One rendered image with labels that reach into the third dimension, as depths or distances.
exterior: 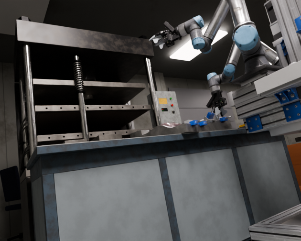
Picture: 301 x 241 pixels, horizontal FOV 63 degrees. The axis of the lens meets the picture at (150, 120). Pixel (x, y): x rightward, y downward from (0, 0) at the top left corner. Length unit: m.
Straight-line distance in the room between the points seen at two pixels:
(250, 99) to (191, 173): 0.57
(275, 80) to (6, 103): 4.80
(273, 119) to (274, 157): 0.81
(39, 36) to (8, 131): 3.11
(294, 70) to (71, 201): 1.18
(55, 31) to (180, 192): 1.72
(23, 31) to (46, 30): 0.18
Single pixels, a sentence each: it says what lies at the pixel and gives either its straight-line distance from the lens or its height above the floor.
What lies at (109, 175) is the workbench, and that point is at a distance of 1.33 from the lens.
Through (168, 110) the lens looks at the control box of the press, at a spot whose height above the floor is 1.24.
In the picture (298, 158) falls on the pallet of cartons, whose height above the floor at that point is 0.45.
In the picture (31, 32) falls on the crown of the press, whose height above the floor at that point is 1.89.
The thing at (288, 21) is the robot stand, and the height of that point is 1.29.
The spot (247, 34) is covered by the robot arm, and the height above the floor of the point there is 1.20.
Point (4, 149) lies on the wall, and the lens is 5.15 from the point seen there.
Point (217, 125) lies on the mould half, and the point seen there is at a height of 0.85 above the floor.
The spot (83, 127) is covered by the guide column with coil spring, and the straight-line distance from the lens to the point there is 2.17.
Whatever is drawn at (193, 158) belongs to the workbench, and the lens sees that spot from 1.63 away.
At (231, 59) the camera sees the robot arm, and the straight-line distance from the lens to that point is 1.91.
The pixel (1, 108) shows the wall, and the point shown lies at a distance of 5.33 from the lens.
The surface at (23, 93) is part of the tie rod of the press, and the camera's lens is 2.89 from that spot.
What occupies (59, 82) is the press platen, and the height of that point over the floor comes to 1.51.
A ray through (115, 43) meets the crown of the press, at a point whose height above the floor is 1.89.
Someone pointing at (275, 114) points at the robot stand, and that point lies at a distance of 1.49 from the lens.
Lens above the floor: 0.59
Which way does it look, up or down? 12 degrees up
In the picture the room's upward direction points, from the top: 10 degrees counter-clockwise
